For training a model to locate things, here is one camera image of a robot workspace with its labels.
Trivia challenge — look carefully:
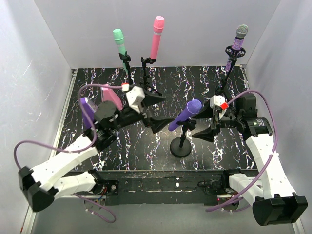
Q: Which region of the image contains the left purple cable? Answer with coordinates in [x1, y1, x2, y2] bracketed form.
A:
[13, 82, 130, 171]

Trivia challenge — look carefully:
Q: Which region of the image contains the pink metronome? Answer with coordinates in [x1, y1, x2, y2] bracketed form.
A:
[101, 87, 123, 111]

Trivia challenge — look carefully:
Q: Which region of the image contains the pink plastic microphone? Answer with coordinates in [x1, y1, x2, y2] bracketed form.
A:
[150, 16, 164, 60]

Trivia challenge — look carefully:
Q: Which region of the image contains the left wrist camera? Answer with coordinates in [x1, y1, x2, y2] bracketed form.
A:
[126, 86, 145, 114]

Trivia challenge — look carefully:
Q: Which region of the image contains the round base stand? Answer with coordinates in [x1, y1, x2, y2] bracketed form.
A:
[170, 119, 197, 158]
[119, 51, 134, 91]

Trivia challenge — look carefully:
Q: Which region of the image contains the purple cable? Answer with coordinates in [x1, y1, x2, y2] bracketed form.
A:
[13, 82, 130, 171]
[206, 90, 279, 213]

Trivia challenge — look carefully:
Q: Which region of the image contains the purple plastic microphone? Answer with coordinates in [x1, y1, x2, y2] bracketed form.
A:
[168, 99, 202, 131]

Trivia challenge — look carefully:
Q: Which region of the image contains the tripod stand with shock mount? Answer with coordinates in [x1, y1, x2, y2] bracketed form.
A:
[215, 43, 246, 97]

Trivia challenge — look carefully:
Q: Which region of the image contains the purple glitter microphone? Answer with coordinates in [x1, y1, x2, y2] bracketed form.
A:
[225, 24, 248, 74]

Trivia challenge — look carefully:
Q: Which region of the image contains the tripod stand with clip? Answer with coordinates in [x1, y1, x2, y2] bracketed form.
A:
[139, 57, 162, 96]

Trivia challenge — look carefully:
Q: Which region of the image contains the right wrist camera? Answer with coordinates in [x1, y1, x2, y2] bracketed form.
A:
[209, 95, 229, 120]

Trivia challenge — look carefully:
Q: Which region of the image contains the purple metronome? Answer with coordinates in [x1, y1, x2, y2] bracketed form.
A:
[80, 97, 98, 130]

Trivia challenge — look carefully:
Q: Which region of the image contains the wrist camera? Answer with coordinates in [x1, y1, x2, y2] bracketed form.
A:
[126, 86, 145, 114]
[209, 95, 229, 120]

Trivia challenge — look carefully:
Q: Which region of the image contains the teal plastic microphone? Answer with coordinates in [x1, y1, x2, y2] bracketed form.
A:
[113, 28, 131, 75]

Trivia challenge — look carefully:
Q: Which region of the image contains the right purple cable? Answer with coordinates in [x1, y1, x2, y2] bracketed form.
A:
[206, 90, 279, 213]

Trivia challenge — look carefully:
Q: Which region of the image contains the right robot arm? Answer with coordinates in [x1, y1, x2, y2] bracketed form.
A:
[192, 92, 308, 226]

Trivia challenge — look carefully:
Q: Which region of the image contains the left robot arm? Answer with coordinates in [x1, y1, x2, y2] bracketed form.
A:
[18, 86, 174, 212]

